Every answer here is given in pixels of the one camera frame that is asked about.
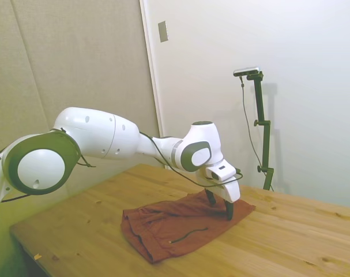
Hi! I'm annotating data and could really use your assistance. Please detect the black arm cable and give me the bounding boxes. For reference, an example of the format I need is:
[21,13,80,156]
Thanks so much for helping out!
[138,131,244,188]

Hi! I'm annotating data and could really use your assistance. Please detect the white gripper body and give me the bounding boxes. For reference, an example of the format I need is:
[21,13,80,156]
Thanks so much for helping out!
[204,176,241,203]

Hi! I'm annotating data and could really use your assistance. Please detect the grey exterior camera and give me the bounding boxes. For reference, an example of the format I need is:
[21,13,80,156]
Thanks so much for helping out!
[233,66,261,78]

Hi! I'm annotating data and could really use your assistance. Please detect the white door frame trim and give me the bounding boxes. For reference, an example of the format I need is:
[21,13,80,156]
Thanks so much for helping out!
[139,0,164,139]

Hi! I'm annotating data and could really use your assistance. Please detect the dark green camera stand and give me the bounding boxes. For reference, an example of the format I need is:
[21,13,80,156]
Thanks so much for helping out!
[246,71,275,191]

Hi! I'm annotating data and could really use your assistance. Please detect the rust red shorts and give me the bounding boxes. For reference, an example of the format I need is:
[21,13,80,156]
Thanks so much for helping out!
[121,192,257,264]

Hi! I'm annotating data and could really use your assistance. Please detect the grey wall switch plate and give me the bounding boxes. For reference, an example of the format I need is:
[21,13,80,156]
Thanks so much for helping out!
[157,20,169,43]

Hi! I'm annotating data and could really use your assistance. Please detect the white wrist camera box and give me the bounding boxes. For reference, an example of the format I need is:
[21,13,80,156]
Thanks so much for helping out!
[205,162,237,184]

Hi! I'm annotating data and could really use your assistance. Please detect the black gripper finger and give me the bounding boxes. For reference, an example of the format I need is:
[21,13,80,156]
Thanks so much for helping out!
[224,199,235,222]
[205,189,218,207]

